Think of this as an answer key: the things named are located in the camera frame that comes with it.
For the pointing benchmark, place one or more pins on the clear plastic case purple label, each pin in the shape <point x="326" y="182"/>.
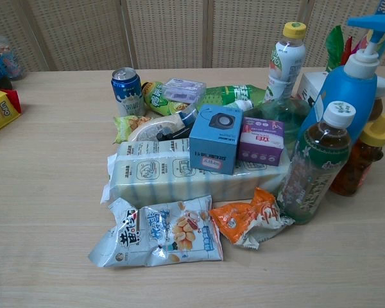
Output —
<point x="183" y="90"/>

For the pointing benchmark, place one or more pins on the brown bottle white cap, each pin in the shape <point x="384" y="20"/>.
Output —
<point x="380" y="99"/>

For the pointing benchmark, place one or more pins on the white bottle with yellow cap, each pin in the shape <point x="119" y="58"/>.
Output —
<point x="287" y="64"/>

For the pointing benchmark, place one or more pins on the clear plastic container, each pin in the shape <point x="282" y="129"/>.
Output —
<point x="8" y="59"/>

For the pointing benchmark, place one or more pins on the green tea bottle white cap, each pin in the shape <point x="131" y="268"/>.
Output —
<point x="314" y="170"/>

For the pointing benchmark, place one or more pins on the green glass bottle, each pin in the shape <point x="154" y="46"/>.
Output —
<point x="280" y="112"/>

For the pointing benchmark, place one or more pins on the green snack bag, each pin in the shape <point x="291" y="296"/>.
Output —
<point x="231" y="93"/>

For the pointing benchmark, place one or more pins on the sponge multipack in clear wrap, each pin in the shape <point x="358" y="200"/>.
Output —
<point x="167" y="179"/>

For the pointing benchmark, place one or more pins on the purple and white box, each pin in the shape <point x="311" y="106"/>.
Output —
<point x="260" y="146"/>

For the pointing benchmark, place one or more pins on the blue speaker box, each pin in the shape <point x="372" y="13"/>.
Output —
<point x="211" y="141"/>

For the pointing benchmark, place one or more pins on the amber honey bottle yellow cap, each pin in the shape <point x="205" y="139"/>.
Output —
<point x="356" y="167"/>

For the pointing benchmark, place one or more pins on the blue milk drink can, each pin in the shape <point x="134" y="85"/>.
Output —
<point x="127" y="93"/>

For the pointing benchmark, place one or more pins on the white peanut snack bag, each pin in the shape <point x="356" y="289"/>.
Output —
<point x="160" y="234"/>

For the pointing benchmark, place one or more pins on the orange snack packet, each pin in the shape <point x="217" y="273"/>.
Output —
<point x="247" y="221"/>

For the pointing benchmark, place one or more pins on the white spray bottle black trigger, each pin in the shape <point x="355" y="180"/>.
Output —
<point x="163" y="126"/>

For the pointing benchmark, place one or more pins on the blue pump dispenser bottle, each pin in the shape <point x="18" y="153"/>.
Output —
<point x="349" y="93"/>

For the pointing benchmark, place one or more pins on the small green yellow snack packet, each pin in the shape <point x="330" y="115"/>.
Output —
<point x="128" y="126"/>

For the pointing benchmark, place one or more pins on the white carton box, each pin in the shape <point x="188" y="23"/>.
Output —
<point x="309" y="86"/>

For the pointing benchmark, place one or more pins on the yellow green snack pouch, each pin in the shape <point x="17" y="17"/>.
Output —
<point x="158" y="101"/>

